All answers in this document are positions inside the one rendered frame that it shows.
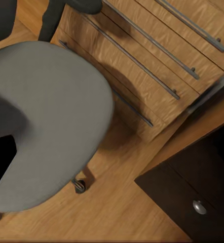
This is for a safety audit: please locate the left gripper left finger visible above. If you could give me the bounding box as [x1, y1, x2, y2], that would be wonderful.
[0, 134, 17, 180]

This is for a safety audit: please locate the swivel chair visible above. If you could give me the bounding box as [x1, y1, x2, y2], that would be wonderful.
[0, 0, 115, 213]

